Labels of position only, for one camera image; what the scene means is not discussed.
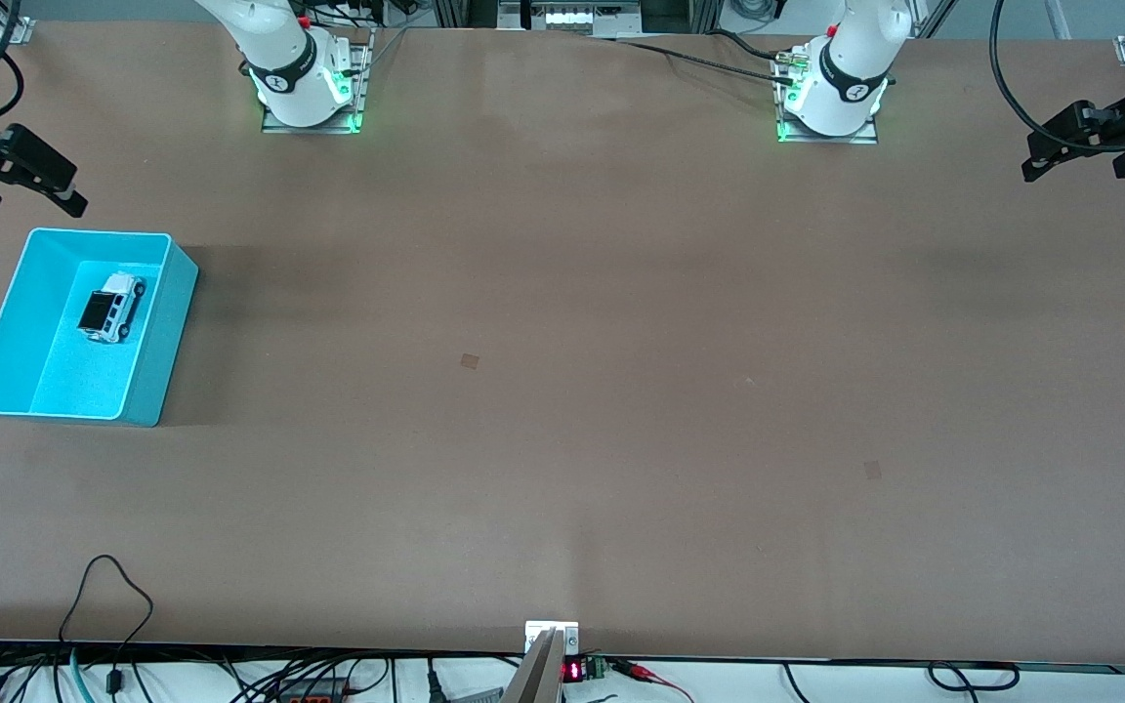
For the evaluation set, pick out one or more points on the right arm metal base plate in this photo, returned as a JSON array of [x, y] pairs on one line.
[[364, 78]]

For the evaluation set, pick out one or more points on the teal plastic bin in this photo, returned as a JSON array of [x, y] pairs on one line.
[[55, 381]]

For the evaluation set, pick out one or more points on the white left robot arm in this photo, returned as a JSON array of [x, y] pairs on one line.
[[846, 59]]

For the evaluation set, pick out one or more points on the red digit display module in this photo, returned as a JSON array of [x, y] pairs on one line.
[[574, 671]]

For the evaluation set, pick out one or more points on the aluminium frame rack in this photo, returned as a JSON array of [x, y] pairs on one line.
[[465, 12]]

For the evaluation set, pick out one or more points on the orange power strip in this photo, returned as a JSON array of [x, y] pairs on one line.
[[313, 697]]

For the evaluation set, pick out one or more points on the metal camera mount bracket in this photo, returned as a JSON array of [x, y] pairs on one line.
[[548, 674]]

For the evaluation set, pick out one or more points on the white jeep toy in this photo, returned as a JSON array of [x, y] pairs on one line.
[[118, 308]]

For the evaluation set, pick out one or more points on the red clip leads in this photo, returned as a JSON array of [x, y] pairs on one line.
[[636, 670]]

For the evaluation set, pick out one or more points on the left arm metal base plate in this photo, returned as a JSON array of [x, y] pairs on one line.
[[860, 138]]

